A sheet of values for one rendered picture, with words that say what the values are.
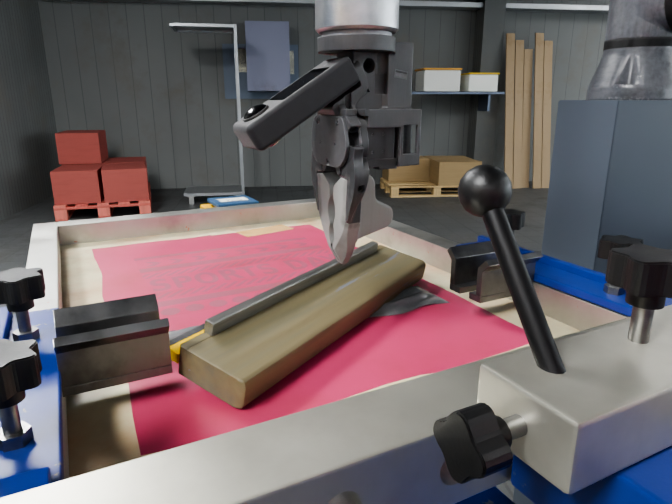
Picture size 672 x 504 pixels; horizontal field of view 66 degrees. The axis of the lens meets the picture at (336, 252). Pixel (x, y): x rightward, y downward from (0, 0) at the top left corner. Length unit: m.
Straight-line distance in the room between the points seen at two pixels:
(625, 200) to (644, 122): 0.13
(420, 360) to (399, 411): 0.24
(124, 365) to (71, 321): 0.06
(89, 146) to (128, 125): 1.29
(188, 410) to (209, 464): 0.21
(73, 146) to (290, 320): 6.19
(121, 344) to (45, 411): 0.08
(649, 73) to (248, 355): 0.81
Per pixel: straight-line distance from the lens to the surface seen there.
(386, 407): 0.29
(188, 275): 0.79
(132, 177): 5.96
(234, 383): 0.44
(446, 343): 0.57
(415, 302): 0.66
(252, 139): 0.45
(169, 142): 7.71
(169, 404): 0.48
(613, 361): 0.29
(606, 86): 1.05
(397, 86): 0.51
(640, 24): 1.05
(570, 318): 0.65
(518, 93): 7.94
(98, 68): 7.88
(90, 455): 0.44
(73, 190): 6.05
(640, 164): 1.02
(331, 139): 0.49
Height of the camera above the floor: 1.20
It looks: 16 degrees down
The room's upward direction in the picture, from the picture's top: straight up
